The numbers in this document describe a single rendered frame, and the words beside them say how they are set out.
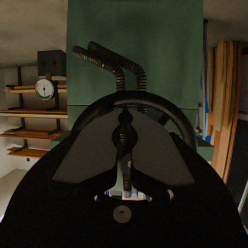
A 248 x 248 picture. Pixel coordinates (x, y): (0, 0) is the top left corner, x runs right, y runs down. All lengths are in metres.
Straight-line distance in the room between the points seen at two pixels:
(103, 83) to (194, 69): 0.30
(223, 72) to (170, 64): 1.46
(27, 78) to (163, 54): 3.65
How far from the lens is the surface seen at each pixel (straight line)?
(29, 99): 3.92
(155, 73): 0.47
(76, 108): 0.49
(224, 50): 1.96
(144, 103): 0.27
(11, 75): 4.30
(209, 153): 0.58
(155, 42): 0.49
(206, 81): 1.39
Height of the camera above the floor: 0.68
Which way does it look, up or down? 12 degrees up
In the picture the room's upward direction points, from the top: 178 degrees counter-clockwise
